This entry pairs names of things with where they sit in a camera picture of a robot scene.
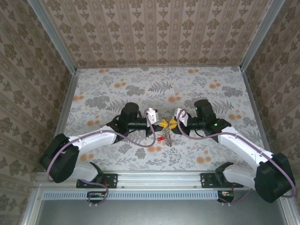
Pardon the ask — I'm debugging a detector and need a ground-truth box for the metal keyring holder with rings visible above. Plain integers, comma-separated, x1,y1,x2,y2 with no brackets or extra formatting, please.
163,116,174,147

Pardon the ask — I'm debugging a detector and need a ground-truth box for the floral patterned table cover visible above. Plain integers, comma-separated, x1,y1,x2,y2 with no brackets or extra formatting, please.
50,67,269,172

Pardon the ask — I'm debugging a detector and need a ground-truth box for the grey metal sheet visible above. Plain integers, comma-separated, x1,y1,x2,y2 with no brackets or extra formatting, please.
36,199,288,225

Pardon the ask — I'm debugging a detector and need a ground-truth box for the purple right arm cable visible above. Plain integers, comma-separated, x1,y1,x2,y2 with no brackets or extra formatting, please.
177,109,296,207

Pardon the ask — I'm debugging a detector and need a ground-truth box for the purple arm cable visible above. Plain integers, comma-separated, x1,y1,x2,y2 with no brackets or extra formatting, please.
46,112,157,208
177,109,296,207

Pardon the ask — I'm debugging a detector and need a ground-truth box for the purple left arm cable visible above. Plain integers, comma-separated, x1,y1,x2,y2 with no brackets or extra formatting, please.
46,112,157,208

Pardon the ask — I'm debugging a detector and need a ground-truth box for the aluminium side rail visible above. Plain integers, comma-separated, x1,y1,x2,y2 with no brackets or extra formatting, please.
240,67,270,153
44,69,81,173

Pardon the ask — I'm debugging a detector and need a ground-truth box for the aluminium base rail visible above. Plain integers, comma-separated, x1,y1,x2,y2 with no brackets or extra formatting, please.
35,171,244,189

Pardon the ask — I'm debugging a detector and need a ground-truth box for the thin aluminium rear rail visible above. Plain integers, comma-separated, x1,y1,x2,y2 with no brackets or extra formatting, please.
76,66,243,70

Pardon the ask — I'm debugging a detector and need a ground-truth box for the slotted grey cable duct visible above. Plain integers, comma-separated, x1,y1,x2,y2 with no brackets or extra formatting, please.
43,190,235,201

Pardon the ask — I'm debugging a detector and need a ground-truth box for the black connector with coloured wires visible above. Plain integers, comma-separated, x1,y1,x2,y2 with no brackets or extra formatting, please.
87,191,106,204
217,190,235,203

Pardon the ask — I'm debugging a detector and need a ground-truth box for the aluminium frame post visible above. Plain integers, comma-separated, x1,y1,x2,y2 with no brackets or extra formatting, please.
27,0,78,72
239,0,285,71

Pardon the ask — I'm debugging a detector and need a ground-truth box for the aluminium frame bar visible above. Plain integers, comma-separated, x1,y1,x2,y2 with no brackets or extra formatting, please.
278,187,300,225
22,187,45,225

